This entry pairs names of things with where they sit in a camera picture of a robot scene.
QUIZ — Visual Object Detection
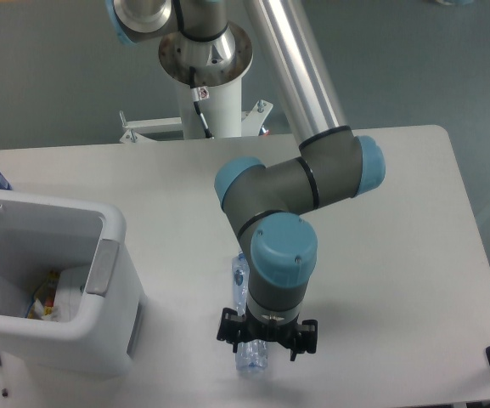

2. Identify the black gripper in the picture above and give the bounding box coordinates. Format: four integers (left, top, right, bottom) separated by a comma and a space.
217, 308, 318, 361

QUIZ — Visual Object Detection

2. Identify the clear plastic water bottle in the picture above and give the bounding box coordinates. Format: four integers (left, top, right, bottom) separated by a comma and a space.
232, 252, 268, 373

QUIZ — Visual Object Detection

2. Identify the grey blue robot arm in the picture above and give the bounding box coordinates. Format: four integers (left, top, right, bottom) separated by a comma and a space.
105, 1, 386, 356

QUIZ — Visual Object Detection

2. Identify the white trash can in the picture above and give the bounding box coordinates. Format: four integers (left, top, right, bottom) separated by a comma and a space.
0, 190, 146, 376

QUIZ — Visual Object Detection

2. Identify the colourful snack packaging trash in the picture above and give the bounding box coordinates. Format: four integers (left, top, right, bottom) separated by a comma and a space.
25, 269, 85, 323

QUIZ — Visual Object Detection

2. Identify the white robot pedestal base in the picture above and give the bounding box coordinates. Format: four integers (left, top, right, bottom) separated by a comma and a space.
120, 22, 273, 144

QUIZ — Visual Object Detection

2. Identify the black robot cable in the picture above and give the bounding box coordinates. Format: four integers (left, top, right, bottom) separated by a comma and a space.
188, 65, 215, 140

